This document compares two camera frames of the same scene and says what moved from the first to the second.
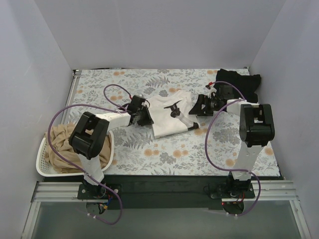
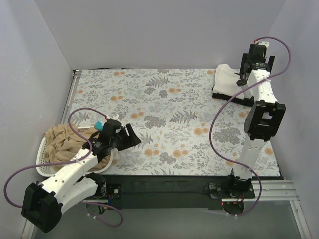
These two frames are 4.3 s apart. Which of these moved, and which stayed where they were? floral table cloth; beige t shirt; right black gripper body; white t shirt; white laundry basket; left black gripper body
Moved: left black gripper body; white t shirt; right black gripper body
Stayed: floral table cloth; white laundry basket; beige t shirt
